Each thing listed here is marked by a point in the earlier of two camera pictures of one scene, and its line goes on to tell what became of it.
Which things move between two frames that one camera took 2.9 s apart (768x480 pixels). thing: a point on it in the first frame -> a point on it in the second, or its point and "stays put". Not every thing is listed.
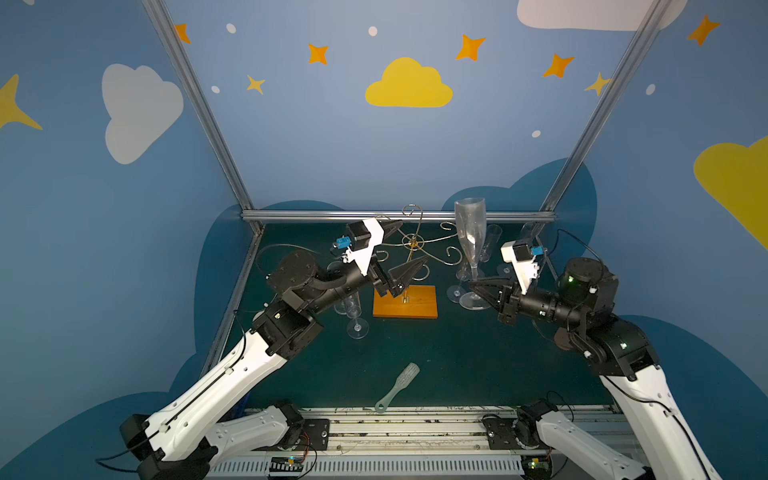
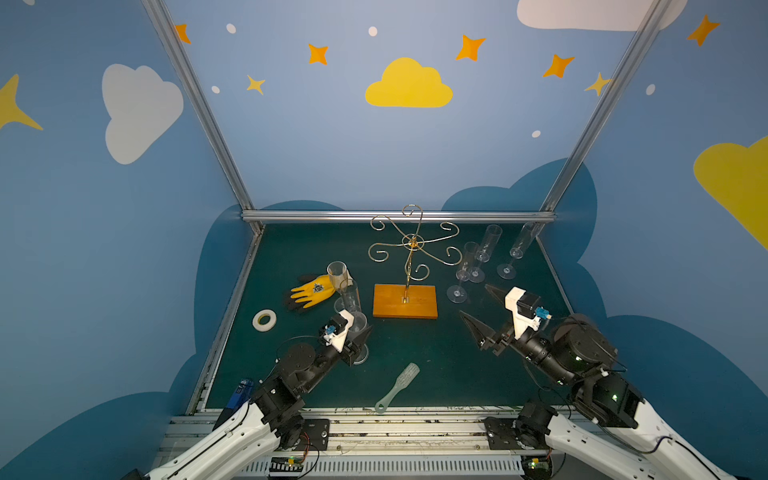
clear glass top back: [470, 215] -> [359, 322]
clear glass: [455, 293] stays put
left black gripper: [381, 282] -> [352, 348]
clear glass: [494, 233] stays put
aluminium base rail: [399, 444] stays put
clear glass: [357, 329] stays put
